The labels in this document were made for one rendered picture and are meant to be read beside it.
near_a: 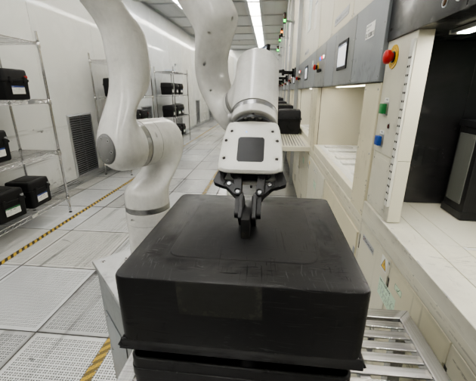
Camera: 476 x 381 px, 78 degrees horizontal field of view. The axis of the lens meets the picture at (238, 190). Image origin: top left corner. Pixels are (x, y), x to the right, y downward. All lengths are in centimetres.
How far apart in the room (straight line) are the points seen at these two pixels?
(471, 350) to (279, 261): 43
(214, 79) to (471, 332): 66
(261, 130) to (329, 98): 197
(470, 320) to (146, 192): 73
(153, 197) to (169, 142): 15
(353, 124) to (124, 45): 199
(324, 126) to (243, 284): 218
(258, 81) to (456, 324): 58
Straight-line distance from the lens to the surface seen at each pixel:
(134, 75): 77
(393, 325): 80
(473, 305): 75
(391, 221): 102
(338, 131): 248
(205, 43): 62
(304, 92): 393
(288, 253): 39
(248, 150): 47
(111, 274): 94
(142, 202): 80
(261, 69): 57
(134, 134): 73
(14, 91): 337
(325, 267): 37
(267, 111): 51
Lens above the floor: 125
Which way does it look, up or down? 19 degrees down
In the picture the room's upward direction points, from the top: straight up
